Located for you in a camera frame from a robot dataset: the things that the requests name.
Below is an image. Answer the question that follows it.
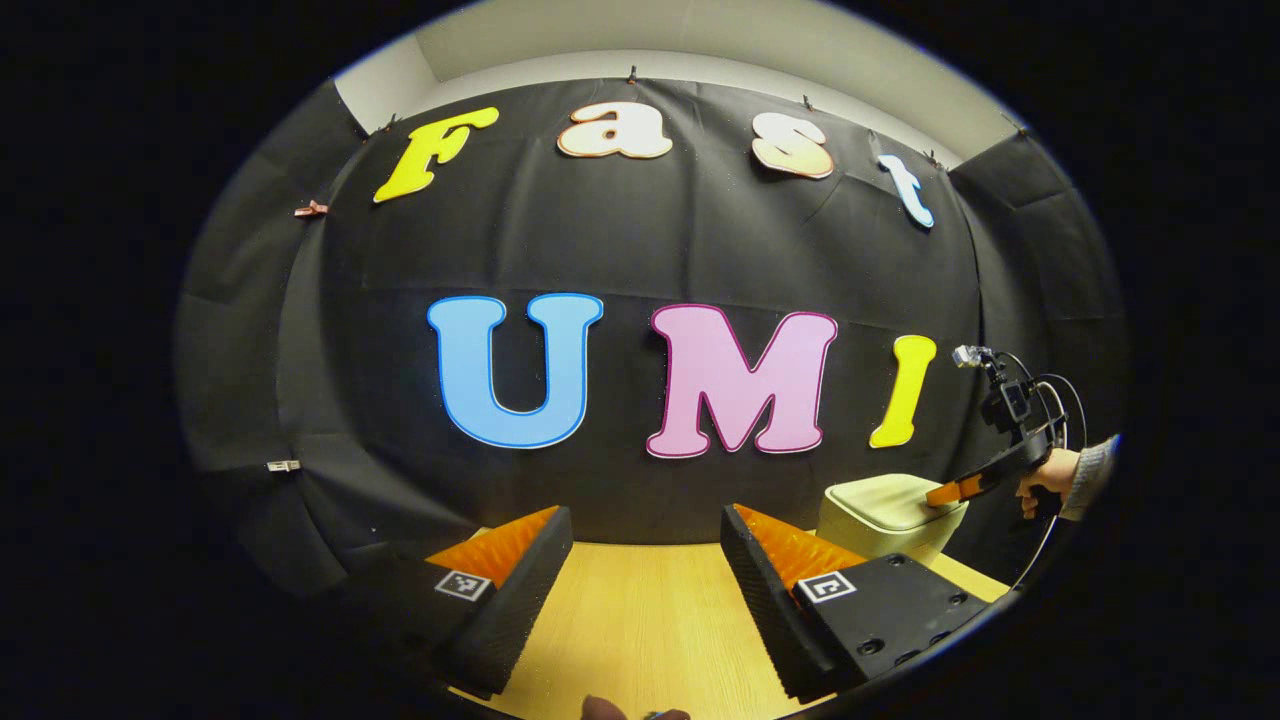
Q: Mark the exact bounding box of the black backdrop cloth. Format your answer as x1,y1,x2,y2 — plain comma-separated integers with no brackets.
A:
172,78,1131,601

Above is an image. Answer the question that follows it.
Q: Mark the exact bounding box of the pale green desktop garbage bin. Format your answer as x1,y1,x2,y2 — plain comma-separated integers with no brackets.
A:
817,473,971,569

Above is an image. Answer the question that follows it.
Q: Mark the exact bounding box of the wooden desktop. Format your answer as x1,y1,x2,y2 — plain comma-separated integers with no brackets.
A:
450,528,1011,720

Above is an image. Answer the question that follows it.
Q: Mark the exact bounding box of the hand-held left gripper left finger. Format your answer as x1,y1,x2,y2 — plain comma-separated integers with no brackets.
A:
330,505,576,701

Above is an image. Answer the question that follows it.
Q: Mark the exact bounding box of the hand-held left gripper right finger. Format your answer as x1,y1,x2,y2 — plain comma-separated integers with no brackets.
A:
720,503,1011,701

